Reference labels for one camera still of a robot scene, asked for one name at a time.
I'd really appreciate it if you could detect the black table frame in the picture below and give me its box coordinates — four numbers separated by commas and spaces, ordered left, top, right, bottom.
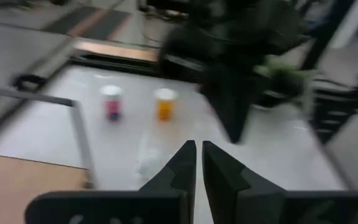
68, 51, 358, 190

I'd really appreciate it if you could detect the pink medicine bottle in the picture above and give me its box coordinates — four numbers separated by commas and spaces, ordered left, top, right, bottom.
100, 84, 124, 122

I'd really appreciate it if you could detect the green artificial plant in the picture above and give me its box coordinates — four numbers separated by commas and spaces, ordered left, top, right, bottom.
253, 57, 315, 103

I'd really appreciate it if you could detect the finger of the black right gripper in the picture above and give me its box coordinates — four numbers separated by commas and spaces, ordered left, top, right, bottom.
227, 72, 257, 144
203, 73, 235, 143

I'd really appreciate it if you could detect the wooden shelf board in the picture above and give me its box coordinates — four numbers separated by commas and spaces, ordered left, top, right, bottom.
0, 152, 90, 224

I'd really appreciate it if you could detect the orange medicine bottle white cap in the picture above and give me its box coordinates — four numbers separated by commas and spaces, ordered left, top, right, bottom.
154, 88, 179, 122

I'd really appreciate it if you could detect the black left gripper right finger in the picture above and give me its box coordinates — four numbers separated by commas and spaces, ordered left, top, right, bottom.
201, 140, 288, 224

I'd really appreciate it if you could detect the black hazard-striped floor mat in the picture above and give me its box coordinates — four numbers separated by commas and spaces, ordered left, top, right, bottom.
40, 4, 133, 43

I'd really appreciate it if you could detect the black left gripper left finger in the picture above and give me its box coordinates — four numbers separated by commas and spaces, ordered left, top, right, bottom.
138, 139, 198, 224

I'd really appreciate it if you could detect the black metal shelf frame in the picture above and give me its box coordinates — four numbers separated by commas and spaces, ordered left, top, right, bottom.
0, 37, 98, 189

